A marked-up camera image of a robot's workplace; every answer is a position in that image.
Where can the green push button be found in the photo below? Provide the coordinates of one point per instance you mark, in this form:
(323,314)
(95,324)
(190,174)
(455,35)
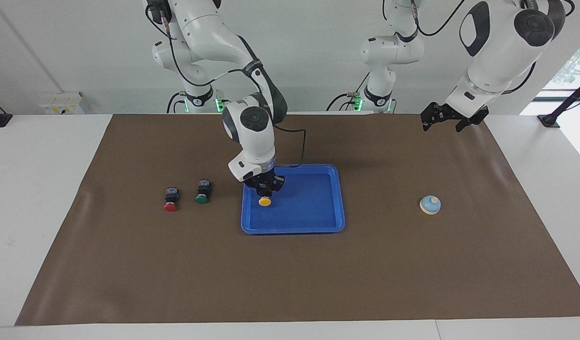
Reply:
(201,199)

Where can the blue plastic tray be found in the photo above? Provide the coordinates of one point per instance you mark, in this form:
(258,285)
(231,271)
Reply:
(313,208)

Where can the white socket box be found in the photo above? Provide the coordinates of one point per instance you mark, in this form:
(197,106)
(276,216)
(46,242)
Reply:
(63,104)

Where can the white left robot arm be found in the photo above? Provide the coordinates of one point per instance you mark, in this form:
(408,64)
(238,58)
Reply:
(493,61)

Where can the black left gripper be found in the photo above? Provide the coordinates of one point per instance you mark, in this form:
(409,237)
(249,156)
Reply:
(444,113)

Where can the red push button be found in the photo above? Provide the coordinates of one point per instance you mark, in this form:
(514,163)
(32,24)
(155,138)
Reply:
(170,207)

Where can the brown table mat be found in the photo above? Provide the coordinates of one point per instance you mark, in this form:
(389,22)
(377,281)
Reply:
(176,274)

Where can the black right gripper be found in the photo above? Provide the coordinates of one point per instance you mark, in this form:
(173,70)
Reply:
(266,179)

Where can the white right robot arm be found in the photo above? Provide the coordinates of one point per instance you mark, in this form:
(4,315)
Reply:
(252,137)

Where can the yellow push button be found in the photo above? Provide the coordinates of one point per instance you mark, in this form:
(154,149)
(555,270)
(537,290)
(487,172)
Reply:
(264,201)

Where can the light blue desk bell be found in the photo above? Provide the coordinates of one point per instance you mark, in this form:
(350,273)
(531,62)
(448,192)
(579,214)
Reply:
(431,204)

